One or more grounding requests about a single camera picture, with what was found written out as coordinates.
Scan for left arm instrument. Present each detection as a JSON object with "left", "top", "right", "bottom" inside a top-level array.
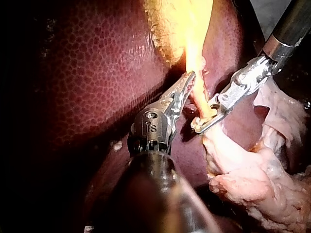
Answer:
[{"left": 127, "top": 95, "right": 180, "bottom": 156}]

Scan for right arm instrument jaw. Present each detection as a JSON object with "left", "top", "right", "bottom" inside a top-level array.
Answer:
[
  {"left": 206, "top": 95, "right": 221, "bottom": 108},
  {"left": 190, "top": 107, "right": 228, "bottom": 134}
]

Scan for left arm instrument jaw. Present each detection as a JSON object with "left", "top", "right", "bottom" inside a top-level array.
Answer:
[
  {"left": 167, "top": 70, "right": 196, "bottom": 100},
  {"left": 173, "top": 74, "right": 197, "bottom": 117}
]

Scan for right arm instrument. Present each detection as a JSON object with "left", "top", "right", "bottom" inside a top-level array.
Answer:
[{"left": 218, "top": 34, "right": 300, "bottom": 115}]

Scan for white clip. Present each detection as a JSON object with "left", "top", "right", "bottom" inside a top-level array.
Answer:
[{"left": 194, "top": 116, "right": 216, "bottom": 129}]

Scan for gallbladder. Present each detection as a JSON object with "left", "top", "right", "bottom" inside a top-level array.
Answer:
[{"left": 144, "top": 0, "right": 216, "bottom": 95}]

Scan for thin tube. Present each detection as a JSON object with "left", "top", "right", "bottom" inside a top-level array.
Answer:
[{"left": 189, "top": 89, "right": 216, "bottom": 119}]

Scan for dark red liver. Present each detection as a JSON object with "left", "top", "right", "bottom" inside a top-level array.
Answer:
[{"left": 29, "top": 0, "right": 270, "bottom": 233}]

